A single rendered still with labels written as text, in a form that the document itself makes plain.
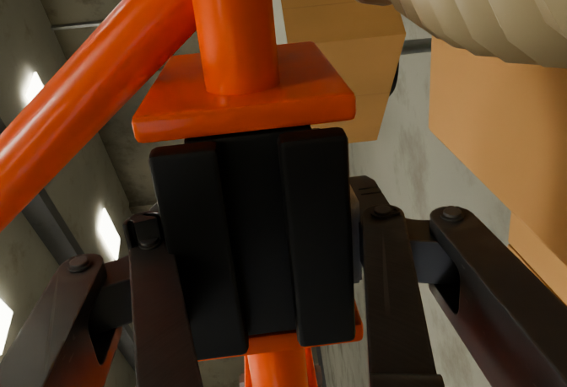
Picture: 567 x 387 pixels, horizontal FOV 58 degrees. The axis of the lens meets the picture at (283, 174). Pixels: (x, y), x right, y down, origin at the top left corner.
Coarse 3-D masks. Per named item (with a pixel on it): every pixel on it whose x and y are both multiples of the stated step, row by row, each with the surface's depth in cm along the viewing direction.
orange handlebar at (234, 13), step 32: (192, 0) 14; (224, 0) 13; (256, 0) 13; (224, 32) 13; (256, 32) 14; (224, 64) 14; (256, 64) 14; (288, 352) 18; (256, 384) 19; (288, 384) 19; (320, 384) 22
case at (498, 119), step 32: (448, 64) 33; (480, 64) 28; (512, 64) 25; (448, 96) 33; (480, 96) 29; (512, 96) 25; (544, 96) 22; (448, 128) 34; (480, 128) 29; (512, 128) 25; (544, 128) 23; (480, 160) 30; (512, 160) 26; (544, 160) 23; (512, 192) 26; (544, 192) 23; (544, 224) 23
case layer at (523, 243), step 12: (516, 228) 111; (528, 228) 106; (516, 240) 112; (528, 240) 106; (540, 240) 102; (516, 252) 113; (528, 252) 107; (540, 252) 102; (552, 252) 98; (528, 264) 109; (540, 264) 103; (552, 264) 98; (540, 276) 103; (552, 276) 99; (564, 276) 94; (552, 288) 99; (564, 288) 95; (564, 300) 95
